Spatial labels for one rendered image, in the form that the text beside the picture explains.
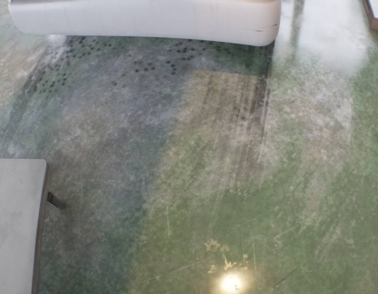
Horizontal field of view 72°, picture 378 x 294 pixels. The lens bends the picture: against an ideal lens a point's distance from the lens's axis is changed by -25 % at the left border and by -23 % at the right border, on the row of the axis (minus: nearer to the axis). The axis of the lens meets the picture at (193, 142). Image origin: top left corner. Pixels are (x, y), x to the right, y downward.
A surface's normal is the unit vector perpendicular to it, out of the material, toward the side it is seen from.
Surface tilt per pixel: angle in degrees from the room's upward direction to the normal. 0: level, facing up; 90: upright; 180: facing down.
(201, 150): 0
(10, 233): 0
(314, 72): 0
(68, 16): 87
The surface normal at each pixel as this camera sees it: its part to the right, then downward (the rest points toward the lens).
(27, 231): -0.08, -0.49
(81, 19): -0.29, 0.83
